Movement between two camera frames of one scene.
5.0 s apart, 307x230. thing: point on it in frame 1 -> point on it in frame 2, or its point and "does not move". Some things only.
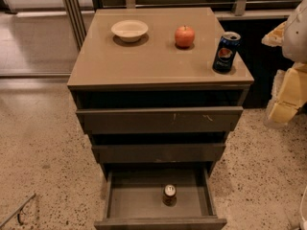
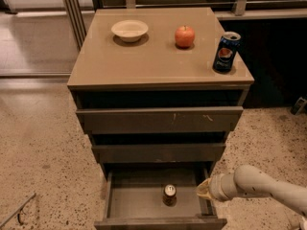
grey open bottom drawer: [134, 198] does not move
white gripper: [295, 37] -> [217, 188]
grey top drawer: [162, 120] does not move
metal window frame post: [74, 12] does not move
